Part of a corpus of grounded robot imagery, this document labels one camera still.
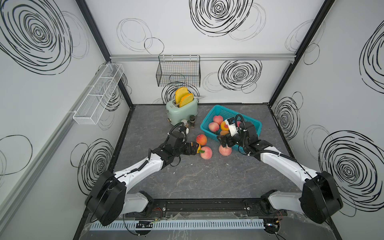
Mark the orange red wrinkled peach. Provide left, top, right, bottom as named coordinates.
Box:
left=196, top=134, right=208, bottom=147

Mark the pink peach with leaf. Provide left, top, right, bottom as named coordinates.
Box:
left=199, top=146, right=213, bottom=160

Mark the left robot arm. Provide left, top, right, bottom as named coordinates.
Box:
left=85, top=123, right=199, bottom=226

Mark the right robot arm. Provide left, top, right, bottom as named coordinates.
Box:
left=217, top=118, right=344, bottom=224

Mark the teal plastic basket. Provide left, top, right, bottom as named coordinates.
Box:
left=201, top=105, right=262, bottom=155

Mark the silver lid spice jar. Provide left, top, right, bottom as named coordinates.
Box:
left=182, top=119, right=189, bottom=127

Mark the black lid spice bottle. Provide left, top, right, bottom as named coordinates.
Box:
left=189, top=115, right=196, bottom=128

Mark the mint green toaster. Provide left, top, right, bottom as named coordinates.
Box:
left=166, top=99, right=199, bottom=125

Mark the front yellow toast slice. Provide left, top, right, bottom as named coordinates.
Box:
left=179, top=93, right=194, bottom=108

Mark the yellow toast slice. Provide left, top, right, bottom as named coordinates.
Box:
left=179, top=93, right=194, bottom=108
left=175, top=87, right=190, bottom=104

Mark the rear yellow toast slice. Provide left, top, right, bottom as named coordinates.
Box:
left=175, top=87, right=190, bottom=104

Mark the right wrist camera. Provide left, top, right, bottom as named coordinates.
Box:
left=225, top=118, right=239, bottom=137

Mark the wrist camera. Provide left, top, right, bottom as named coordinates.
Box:
left=180, top=126, right=189, bottom=136
left=225, top=118, right=239, bottom=137

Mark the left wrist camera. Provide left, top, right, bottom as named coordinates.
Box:
left=180, top=126, right=189, bottom=136

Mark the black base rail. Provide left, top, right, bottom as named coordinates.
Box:
left=122, top=197, right=289, bottom=218

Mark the black wire wall basket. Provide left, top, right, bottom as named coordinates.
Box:
left=156, top=55, right=201, bottom=87

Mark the aluminium wall rail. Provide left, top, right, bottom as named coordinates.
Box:
left=110, top=54, right=296, bottom=62

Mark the white slotted cable duct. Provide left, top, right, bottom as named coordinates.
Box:
left=90, top=219, right=266, bottom=231

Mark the white mesh wall shelf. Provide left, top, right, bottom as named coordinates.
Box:
left=73, top=63, right=124, bottom=125

